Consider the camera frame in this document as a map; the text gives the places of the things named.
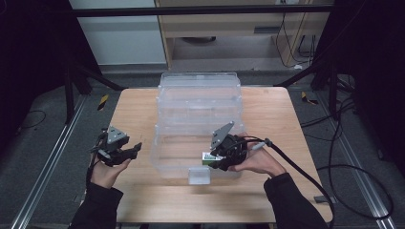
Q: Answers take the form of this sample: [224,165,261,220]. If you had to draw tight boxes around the black metal stand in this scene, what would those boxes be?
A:
[273,60,354,120]
[63,60,127,125]

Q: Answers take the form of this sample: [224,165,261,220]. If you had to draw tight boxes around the person's right hand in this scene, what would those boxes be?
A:
[227,133,288,178]

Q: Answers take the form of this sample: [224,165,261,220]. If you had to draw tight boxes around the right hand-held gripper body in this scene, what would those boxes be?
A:
[209,120,250,170]

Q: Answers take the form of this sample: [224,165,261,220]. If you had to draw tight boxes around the thin black floor cable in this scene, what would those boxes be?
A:
[18,109,47,130]

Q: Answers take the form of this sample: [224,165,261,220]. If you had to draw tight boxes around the black horizontal frame bar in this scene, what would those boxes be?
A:
[71,4,333,18]

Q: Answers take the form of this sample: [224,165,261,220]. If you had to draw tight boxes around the person's left hand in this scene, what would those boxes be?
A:
[90,156,132,190]

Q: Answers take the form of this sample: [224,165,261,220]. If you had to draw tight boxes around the black hanging cables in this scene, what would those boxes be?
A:
[275,12,319,70]

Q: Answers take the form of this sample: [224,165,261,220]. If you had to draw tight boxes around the clear plastic storage box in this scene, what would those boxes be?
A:
[150,72,247,186]

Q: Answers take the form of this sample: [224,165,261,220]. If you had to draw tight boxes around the beige wooden desk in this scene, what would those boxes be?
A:
[155,0,333,70]

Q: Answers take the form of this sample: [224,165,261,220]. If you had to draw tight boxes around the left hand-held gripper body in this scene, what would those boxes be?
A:
[95,126,135,167]

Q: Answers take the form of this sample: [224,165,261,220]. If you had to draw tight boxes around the green and white medicine box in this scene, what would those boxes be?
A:
[202,151,224,166]

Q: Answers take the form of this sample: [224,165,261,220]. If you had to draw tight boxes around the aluminium floor rail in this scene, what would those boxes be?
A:
[9,94,89,229]
[314,92,397,229]

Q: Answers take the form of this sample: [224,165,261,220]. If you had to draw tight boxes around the black floor cables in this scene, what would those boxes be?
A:
[300,94,361,166]

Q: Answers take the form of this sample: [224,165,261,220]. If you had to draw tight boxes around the white cabinet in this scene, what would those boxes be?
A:
[68,0,168,66]

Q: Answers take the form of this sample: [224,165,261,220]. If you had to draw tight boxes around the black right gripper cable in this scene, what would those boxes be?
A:
[237,135,394,229]

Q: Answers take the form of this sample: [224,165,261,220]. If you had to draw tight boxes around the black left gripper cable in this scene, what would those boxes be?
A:
[85,128,109,189]

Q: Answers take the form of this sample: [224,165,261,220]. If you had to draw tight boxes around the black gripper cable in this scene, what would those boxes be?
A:
[85,128,109,189]
[237,135,394,229]

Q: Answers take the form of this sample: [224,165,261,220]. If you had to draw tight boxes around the yellow black tape strip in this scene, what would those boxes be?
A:
[96,94,110,112]
[300,91,319,106]

